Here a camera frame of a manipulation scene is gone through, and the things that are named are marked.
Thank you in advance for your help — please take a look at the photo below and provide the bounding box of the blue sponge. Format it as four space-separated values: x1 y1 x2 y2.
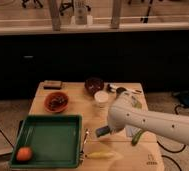
95 126 110 137

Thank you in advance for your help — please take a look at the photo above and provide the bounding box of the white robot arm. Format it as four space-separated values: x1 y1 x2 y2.
107 92 189 145

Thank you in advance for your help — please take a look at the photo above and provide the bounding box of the green plastic tray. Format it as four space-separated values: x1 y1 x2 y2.
9 115 82 169

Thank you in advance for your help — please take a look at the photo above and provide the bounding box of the dark red bowl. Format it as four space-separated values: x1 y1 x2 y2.
84 77 104 95

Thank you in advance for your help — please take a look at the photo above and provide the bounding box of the white lidded cup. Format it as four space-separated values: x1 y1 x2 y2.
94 91 109 107

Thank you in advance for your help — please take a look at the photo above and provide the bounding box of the dark metal cup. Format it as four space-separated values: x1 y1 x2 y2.
116 87 127 96

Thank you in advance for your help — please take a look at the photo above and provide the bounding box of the orange bowl with food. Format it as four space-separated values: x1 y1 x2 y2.
44 91 69 113

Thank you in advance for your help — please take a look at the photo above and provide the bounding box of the green plastic cup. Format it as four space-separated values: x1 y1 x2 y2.
133 100 142 109

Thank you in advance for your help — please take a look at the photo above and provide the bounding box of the dark brown block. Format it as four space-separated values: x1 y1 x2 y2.
43 80 62 89

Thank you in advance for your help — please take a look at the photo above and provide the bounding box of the light blue cloth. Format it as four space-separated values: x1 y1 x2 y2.
125 125 140 137

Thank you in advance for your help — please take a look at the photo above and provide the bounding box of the green chili pepper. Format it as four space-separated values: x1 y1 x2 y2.
131 130 146 146

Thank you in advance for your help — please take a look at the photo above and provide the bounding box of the metal fork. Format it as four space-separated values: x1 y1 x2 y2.
80 129 89 159

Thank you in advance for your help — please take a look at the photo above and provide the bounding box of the orange tomato toy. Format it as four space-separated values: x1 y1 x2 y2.
16 147 32 162

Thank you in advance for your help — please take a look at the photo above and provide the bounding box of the black handled utensil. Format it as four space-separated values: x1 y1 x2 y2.
106 83 143 95

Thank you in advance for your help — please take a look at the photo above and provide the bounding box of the wooden post right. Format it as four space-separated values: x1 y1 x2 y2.
111 0 122 29

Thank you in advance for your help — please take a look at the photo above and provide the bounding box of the black power cable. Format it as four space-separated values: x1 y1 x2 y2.
156 103 188 171

